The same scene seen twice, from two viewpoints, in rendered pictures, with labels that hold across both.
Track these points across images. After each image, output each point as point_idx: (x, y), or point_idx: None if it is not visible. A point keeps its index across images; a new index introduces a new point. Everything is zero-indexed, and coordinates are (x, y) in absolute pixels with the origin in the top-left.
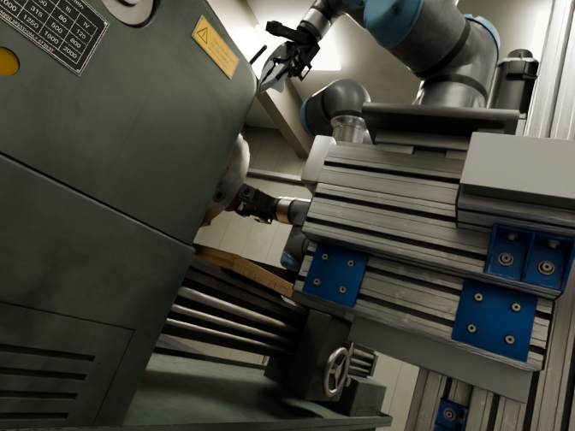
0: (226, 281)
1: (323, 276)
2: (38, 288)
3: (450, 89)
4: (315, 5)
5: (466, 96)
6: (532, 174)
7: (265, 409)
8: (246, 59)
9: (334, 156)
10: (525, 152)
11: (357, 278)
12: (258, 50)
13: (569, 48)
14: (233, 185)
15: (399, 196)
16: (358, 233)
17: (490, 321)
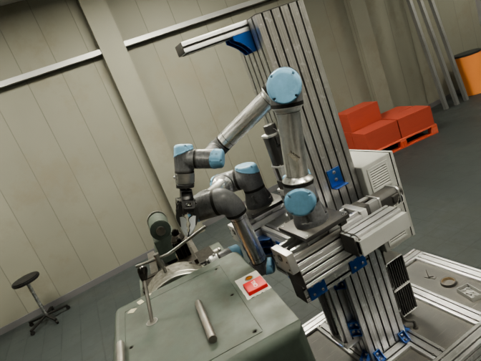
0: None
1: (315, 291)
2: None
3: (316, 208)
4: (185, 171)
5: (321, 206)
6: (375, 243)
7: None
8: (240, 255)
9: (299, 258)
10: (371, 239)
11: (323, 282)
12: (201, 230)
13: (304, 135)
14: None
15: (326, 254)
16: (323, 274)
17: (357, 262)
